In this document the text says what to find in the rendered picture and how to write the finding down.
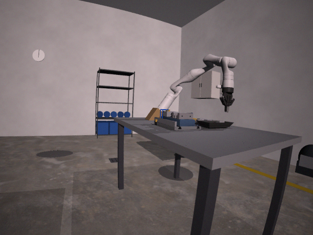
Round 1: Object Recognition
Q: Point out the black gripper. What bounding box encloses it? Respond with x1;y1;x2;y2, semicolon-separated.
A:
220;87;235;112

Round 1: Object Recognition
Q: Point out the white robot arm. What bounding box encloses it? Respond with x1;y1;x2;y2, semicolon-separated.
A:
157;54;237;111

